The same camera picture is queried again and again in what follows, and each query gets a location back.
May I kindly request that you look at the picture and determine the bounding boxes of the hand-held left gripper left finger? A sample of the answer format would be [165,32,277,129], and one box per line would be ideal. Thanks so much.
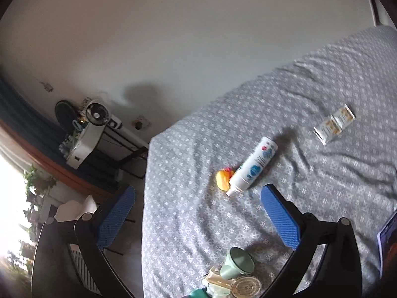
[31,185,137,298]

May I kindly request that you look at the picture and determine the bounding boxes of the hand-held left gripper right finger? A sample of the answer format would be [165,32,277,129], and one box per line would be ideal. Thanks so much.
[260,184,363,298]

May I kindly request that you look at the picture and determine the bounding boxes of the teal tube bottle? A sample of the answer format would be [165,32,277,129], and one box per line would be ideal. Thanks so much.
[189,287,230,298]

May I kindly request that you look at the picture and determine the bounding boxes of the purple paper roll pack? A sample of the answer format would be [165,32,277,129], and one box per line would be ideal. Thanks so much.
[377,209,397,286]

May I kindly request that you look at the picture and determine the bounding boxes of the white chair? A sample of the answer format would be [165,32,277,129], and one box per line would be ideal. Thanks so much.
[53,194,135,255]

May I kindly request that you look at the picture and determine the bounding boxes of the white spray bottle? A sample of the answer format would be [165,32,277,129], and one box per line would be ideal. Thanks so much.
[226,137,277,197]

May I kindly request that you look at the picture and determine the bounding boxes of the grey patterned bed sheet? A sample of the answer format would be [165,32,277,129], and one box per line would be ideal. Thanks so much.
[141,25,397,298]

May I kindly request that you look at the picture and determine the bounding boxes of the green cone shaped cup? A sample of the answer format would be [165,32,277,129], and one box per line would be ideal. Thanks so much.
[220,247,255,280]

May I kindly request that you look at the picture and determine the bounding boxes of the yellow rubber duck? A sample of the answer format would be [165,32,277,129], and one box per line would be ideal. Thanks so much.
[216,168,234,190]

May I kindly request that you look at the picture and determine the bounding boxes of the orange curtain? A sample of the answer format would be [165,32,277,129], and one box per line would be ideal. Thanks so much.
[0,121,115,197]

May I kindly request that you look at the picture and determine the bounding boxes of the clear round lidded jar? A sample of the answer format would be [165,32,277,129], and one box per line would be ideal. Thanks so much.
[231,275,263,298]

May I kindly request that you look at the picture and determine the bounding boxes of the white vanity table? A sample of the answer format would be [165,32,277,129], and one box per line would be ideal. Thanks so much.
[60,121,150,179]

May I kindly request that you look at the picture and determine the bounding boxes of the green potted plants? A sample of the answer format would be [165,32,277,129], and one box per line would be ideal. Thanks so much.
[23,166,57,221]

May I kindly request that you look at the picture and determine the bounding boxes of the small bottles on vanity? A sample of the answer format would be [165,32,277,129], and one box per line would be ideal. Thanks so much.
[59,130,82,159]

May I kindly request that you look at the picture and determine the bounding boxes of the beige small bottle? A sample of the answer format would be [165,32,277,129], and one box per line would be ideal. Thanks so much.
[206,266,236,289]

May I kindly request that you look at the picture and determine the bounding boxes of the white standing fan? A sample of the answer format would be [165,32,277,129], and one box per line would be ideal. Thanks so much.
[82,99,125,130]

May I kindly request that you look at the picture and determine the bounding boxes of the black round mirror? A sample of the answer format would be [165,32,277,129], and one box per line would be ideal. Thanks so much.
[55,100,78,131]

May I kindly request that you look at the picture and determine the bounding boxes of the dark blue curtain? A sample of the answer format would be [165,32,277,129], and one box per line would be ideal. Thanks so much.
[0,77,121,193]

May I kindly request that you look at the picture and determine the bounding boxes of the wall socket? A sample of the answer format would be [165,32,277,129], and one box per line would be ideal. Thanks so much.
[133,116,151,130]

